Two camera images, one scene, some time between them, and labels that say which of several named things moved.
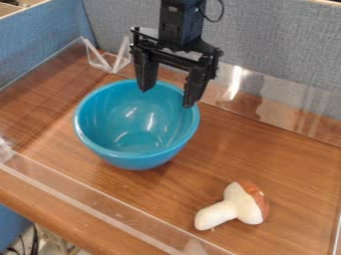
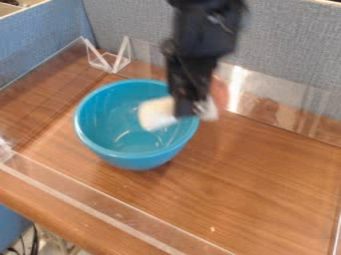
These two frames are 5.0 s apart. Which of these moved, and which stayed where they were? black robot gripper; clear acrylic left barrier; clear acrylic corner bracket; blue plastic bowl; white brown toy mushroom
Moved: white brown toy mushroom; black robot gripper
Stayed: clear acrylic left barrier; blue plastic bowl; clear acrylic corner bracket
